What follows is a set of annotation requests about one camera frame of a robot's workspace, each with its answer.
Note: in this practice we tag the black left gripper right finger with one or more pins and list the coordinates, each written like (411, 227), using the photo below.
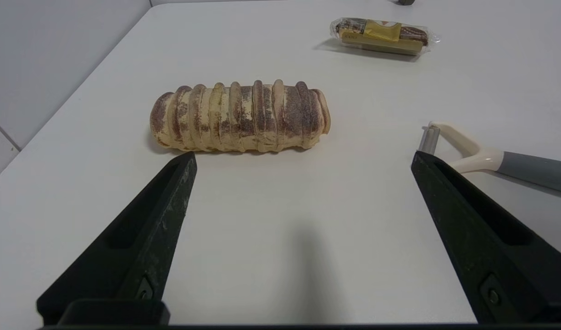
(486, 243)

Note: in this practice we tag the small dark round cup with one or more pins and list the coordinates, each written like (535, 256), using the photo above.
(405, 2)

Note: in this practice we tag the brown swirl bread loaf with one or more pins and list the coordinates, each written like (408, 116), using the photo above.
(240, 117)

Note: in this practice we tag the plastic wrapped snack cake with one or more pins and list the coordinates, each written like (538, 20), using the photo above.
(383, 35)

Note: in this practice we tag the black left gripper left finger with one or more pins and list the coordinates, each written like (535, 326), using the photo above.
(138, 247)

